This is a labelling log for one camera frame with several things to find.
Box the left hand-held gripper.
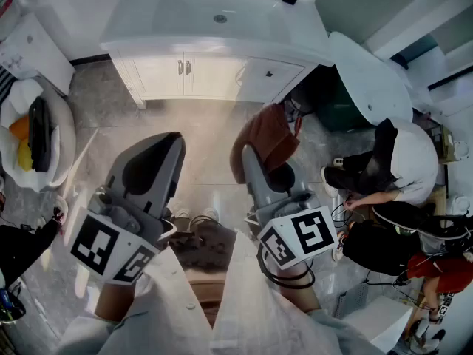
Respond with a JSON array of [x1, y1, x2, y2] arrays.
[[68, 131, 187, 286]]

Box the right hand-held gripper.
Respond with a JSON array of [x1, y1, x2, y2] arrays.
[[241, 144, 339, 271]]

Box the red-brown cloth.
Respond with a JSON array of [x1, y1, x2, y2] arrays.
[[228, 103, 302, 185]]

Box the person's right forearm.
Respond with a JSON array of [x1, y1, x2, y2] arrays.
[[277, 266, 321, 313]]

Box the person's left forearm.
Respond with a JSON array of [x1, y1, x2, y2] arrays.
[[93, 280, 137, 324]]

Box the person's white shoe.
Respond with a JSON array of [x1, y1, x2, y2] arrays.
[[174, 207, 191, 232], [201, 206, 220, 229]]

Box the person's white shirt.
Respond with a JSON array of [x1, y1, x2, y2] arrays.
[[53, 230, 387, 355]]

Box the person's brown trousers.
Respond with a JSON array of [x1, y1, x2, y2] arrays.
[[168, 223, 238, 328]]

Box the beige round basket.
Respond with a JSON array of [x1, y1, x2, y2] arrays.
[[0, 76, 78, 195]]

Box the white box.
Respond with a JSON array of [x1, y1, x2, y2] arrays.
[[341, 294, 414, 354]]

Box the yellow item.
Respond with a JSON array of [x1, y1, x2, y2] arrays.
[[16, 138, 35, 172]]

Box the black flat bag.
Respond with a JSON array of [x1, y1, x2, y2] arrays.
[[27, 95, 53, 174]]

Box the dark green bin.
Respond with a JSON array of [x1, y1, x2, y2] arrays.
[[316, 81, 369, 133]]

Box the orange item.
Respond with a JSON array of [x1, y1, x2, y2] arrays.
[[8, 115, 30, 142]]

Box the white vanity cabinet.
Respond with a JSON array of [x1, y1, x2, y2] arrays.
[[109, 46, 318, 111]]

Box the white plastic bag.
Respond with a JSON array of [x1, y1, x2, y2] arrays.
[[0, 78, 62, 194]]

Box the white appliance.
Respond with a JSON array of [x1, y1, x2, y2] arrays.
[[0, 11, 77, 98]]

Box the white sink basin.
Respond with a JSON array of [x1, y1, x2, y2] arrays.
[[98, 0, 336, 68]]

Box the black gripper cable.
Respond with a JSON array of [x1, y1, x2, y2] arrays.
[[256, 241, 316, 291]]

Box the black floor cable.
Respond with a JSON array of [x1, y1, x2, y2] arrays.
[[330, 197, 356, 231]]

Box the white wall shelf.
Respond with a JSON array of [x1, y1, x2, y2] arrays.
[[364, 0, 473, 118]]

